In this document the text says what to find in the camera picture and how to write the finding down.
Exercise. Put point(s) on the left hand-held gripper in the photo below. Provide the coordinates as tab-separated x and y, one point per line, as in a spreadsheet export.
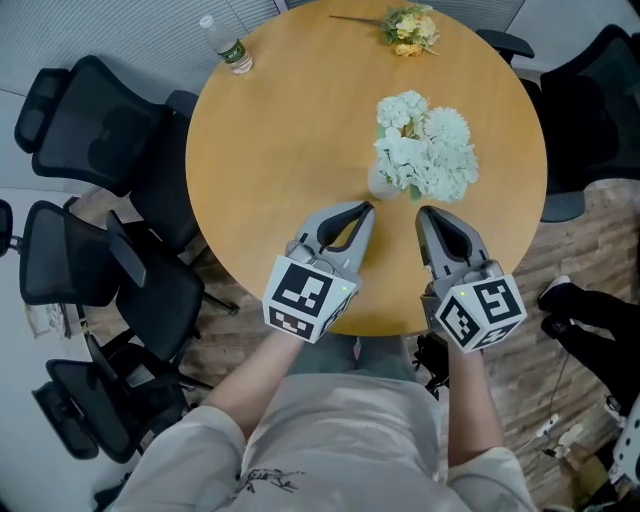
300	295

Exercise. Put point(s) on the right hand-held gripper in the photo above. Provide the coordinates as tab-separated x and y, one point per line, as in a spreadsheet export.
482	310

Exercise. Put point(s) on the white textured vase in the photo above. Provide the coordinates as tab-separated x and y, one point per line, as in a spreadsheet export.
380	185

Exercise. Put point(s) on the white flowers bunch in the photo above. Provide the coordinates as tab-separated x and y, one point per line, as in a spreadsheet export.
430	150

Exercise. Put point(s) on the person's right forearm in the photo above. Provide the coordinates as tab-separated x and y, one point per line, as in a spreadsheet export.
472	410

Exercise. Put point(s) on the person's left forearm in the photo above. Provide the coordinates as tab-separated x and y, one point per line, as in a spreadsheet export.
255	385

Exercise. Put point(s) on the round wooden table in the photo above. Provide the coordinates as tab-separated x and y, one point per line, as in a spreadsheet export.
280	150

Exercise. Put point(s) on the person's grey trousers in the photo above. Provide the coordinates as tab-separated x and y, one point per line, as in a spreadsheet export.
330	357

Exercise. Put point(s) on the black mesh office chair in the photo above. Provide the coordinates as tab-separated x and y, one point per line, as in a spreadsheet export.
100	400
585	120
165	300
90	135

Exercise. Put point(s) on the person's white shirt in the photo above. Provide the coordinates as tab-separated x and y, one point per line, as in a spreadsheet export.
350	440

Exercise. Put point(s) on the white power strip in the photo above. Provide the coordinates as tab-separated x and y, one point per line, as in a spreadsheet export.
547	426

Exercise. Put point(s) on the clear green-label water bottle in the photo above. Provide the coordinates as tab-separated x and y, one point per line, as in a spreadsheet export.
230	50

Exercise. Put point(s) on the yellow flower bunch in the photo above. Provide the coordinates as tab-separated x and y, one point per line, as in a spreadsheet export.
410	27

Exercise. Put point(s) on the white perforated device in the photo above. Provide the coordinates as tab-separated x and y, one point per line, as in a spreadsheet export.
628	445

